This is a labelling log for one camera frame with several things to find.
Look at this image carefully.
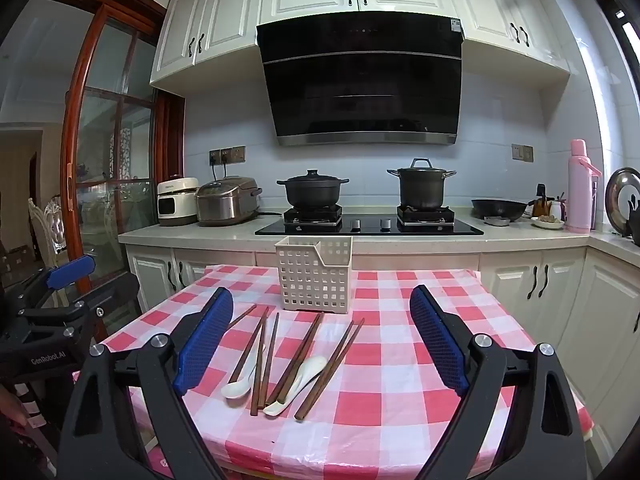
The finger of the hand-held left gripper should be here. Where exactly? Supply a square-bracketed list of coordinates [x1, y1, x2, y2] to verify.
[74, 273, 142, 322]
[9, 254, 97, 308]

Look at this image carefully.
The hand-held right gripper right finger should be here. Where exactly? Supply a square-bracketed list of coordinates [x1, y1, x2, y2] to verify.
[409, 284, 588, 480]

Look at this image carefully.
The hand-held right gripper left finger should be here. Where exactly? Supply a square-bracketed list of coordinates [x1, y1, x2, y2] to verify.
[57, 287, 235, 480]

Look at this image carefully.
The white ceramic spoon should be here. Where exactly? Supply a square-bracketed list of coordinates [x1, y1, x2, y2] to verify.
[263, 356, 329, 417]
[221, 312, 281, 400]

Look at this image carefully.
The white perforated plastic basket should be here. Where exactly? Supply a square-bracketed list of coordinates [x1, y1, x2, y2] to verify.
[274, 235, 353, 315]

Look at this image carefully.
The person's left hand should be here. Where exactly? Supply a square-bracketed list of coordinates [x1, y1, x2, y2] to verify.
[0, 391, 45, 432]

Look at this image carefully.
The white ornate chair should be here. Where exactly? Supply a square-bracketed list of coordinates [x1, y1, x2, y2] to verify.
[27, 197, 69, 281]

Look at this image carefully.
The red white checked tablecloth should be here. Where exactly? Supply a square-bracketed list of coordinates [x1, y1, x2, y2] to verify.
[72, 264, 596, 480]

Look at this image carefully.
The red wooden glass door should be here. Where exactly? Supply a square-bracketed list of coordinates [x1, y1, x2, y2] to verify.
[59, 2, 173, 306]

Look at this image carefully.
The white small cooker appliance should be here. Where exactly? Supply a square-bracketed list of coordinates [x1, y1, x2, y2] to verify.
[157, 175, 201, 227]

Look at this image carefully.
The light stone countertop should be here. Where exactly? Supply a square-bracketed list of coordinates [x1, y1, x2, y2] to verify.
[118, 204, 640, 262]

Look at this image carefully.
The black glass gas stove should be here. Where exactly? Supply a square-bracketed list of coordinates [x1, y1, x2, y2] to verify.
[255, 204, 485, 237]

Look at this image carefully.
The silver rice cooker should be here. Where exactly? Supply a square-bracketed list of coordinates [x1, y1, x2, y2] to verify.
[195, 176, 263, 227]

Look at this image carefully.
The black wok pan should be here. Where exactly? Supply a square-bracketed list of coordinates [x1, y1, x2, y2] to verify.
[471, 198, 529, 222]

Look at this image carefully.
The dark metal stockpot with lid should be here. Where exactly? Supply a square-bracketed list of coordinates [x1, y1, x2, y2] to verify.
[386, 158, 457, 211]

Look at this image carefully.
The brown knife block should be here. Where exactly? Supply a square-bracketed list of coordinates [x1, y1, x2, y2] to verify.
[532, 183, 552, 217]

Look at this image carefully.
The black clay pot with lid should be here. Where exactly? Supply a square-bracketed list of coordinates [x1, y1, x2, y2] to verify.
[276, 169, 350, 209]

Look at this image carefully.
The pink thermos flask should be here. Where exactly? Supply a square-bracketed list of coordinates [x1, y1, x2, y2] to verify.
[565, 139, 601, 234]

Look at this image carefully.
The glass pot lid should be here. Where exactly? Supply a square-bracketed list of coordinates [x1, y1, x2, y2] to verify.
[605, 167, 640, 238]

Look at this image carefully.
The black glass range hood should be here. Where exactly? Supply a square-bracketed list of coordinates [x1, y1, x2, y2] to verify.
[256, 11, 464, 147]

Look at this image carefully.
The gold wall outlet panel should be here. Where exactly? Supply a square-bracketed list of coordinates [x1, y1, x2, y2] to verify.
[209, 145, 247, 166]

